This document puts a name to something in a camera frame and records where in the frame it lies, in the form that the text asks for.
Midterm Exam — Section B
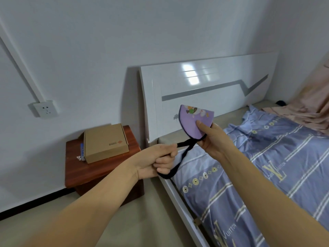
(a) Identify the person's left hand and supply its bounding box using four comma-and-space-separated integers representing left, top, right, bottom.
133, 144, 178, 180

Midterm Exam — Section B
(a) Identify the person's right hand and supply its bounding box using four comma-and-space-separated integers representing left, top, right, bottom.
196, 120, 234, 163

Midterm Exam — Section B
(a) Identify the purple eye mask black strap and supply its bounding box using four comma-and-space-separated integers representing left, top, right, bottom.
157, 104, 214, 180

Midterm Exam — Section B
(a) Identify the person's right forearm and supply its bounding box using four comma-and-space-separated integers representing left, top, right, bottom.
218, 143, 329, 247

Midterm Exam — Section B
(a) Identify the person's left forearm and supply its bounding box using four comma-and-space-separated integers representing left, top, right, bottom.
23, 162, 140, 247

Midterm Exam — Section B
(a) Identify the white glossy headboard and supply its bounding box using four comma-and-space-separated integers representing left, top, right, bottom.
139, 52, 280, 145

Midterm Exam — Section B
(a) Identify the brown cardboard box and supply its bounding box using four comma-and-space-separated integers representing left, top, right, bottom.
83, 123, 130, 164

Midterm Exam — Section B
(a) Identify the red-brown wooden nightstand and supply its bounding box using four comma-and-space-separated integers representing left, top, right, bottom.
65, 125, 145, 207

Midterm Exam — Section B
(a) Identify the blue patterned bed cover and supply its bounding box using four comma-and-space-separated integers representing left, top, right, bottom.
171, 105, 329, 247

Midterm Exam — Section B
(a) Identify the pink blanket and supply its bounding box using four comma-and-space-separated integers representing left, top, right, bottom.
261, 60, 329, 137

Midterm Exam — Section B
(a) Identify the white bed frame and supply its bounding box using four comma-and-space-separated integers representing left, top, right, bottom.
157, 175, 215, 247

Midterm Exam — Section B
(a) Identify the white wall socket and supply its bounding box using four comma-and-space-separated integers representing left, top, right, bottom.
33, 100, 59, 118

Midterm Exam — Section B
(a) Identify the white cable conduit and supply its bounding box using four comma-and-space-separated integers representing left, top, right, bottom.
0, 22, 47, 104

